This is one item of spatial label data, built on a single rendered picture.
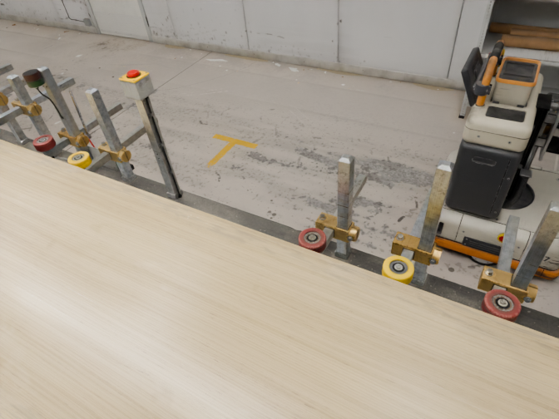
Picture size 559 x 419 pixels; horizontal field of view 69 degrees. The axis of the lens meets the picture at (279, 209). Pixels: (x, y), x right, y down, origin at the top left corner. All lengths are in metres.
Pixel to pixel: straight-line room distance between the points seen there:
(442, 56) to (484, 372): 3.11
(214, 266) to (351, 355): 0.44
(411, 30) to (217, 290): 3.09
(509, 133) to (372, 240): 0.92
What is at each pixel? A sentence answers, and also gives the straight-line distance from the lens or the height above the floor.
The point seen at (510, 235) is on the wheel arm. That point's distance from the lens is 1.40.
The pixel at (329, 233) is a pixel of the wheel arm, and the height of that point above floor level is 0.83.
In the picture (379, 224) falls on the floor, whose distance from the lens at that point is 2.49.
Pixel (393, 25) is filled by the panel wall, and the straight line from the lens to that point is 3.83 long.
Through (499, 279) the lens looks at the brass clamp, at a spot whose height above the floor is 0.83.
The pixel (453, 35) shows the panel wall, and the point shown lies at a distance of 3.75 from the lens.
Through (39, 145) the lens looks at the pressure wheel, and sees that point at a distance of 1.94.
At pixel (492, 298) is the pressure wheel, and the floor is 0.90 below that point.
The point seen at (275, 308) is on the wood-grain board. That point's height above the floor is 0.90.
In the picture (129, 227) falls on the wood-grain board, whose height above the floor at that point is 0.90.
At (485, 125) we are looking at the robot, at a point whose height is 0.79.
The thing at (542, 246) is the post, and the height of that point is 1.00.
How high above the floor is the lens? 1.77
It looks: 43 degrees down
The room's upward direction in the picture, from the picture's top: 7 degrees counter-clockwise
